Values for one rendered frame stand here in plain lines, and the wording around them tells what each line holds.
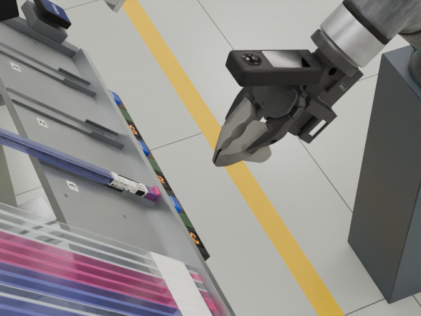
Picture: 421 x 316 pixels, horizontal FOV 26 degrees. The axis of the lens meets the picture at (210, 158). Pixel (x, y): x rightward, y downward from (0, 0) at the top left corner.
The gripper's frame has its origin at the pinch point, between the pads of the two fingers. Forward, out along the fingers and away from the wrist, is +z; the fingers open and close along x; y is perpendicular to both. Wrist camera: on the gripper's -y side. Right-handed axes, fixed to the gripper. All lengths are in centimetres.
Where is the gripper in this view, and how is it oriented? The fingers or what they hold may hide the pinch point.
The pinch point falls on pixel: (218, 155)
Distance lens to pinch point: 116.0
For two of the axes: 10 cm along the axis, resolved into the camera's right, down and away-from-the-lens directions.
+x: -4.2, -6.7, 6.1
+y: 6.1, 2.9, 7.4
